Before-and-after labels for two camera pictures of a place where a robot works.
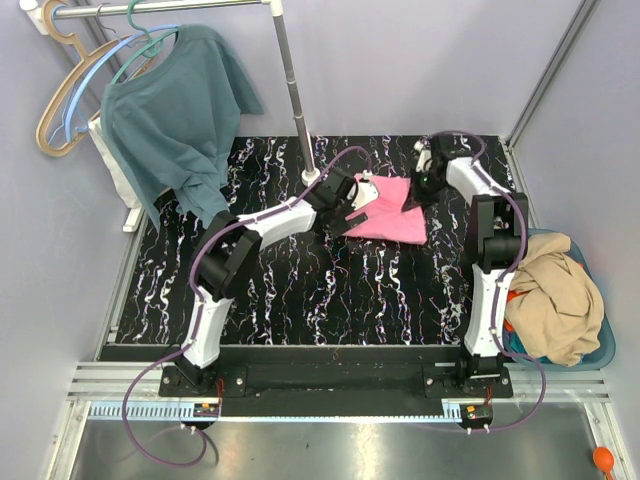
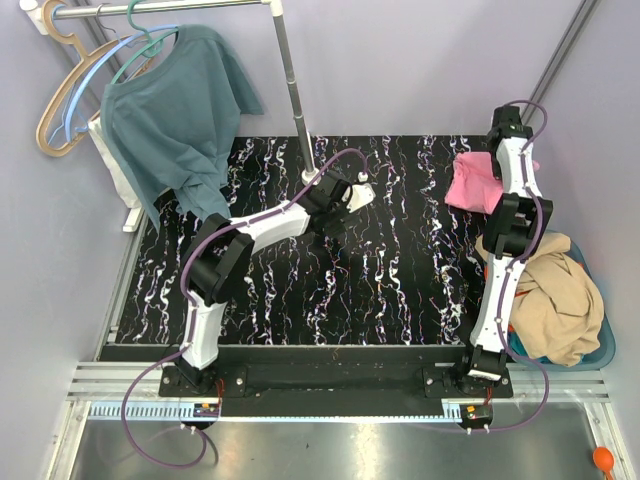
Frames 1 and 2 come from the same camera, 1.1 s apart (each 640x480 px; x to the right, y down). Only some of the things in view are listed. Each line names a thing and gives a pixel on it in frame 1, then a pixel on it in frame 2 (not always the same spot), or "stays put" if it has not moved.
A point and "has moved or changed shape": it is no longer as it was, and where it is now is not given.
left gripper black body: (342, 208) stays put
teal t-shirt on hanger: (173, 113) stays put
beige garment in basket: (560, 317) stays put
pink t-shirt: (386, 221) has moved or changed shape
